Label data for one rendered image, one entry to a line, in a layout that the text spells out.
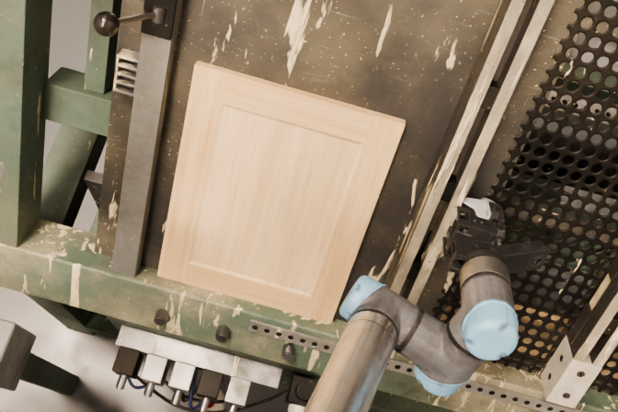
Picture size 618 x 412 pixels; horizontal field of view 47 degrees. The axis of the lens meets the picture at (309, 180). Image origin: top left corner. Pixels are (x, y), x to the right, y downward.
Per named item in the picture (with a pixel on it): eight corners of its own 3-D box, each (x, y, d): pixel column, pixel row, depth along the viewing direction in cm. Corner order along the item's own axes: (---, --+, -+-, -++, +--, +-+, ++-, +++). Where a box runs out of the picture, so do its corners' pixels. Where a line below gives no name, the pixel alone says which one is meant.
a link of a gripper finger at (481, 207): (463, 179, 127) (466, 208, 120) (495, 188, 127) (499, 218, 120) (457, 193, 129) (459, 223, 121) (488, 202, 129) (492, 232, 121)
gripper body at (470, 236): (457, 201, 119) (461, 245, 109) (507, 216, 119) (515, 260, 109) (441, 236, 123) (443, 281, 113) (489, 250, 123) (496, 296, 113)
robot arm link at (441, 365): (398, 338, 115) (433, 293, 109) (459, 377, 114) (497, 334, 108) (386, 370, 108) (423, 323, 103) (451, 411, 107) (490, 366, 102)
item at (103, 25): (154, 18, 116) (86, 32, 106) (156, -4, 114) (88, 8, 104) (169, 28, 115) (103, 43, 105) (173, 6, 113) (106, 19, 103)
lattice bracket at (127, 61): (119, 84, 127) (112, 90, 124) (122, 48, 123) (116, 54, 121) (140, 89, 127) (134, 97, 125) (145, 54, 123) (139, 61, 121)
